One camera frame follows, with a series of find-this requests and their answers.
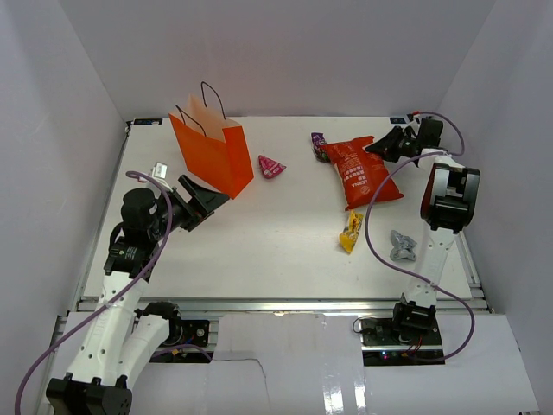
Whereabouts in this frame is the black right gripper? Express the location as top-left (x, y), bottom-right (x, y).
top-left (367, 126), bottom-right (422, 163)

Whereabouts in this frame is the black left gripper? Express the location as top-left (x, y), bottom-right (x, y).
top-left (149, 175), bottom-right (229, 240)

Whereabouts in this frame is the red chips bag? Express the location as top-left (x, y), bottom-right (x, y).
top-left (322, 136), bottom-right (389, 211)

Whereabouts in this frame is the orange paper bag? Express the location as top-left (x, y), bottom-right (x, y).
top-left (169, 81), bottom-right (254, 199)

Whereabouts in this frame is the purple candy packet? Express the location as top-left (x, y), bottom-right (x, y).
top-left (311, 132), bottom-right (330, 163)

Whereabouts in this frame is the pink snack packet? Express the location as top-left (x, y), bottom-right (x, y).
top-left (258, 155), bottom-right (286, 179)

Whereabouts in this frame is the yellow candy packet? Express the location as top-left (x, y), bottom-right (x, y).
top-left (339, 210), bottom-right (364, 254)

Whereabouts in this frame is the silver snack packet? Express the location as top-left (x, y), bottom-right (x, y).
top-left (390, 230), bottom-right (417, 262)

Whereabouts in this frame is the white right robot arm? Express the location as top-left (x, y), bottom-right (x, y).
top-left (364, 112), bottom-right (480, 345)

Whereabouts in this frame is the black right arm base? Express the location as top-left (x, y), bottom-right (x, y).
top-left (352, 316), bottom-right (445, 367)

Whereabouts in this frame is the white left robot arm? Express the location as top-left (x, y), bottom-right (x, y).
top-left (46, 171), bottom-right (229, 414)

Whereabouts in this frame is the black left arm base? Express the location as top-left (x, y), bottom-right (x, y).
top-left (160, 318), bottom-right (210, 348)

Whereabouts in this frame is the blue table label left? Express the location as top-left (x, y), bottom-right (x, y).
top-left (133, 118), bottom-right (163, 126)

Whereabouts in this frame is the white front cover sheet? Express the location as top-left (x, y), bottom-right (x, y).
top-left (130, 314), bottom-right (538, 414)

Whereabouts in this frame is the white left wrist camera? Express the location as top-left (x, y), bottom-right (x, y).
top-left (149, 162), bottom-right (168, 180)

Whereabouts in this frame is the aluminium table edge rail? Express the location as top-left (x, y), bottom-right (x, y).
top-left (68, 115), bottom-right (492, 315)

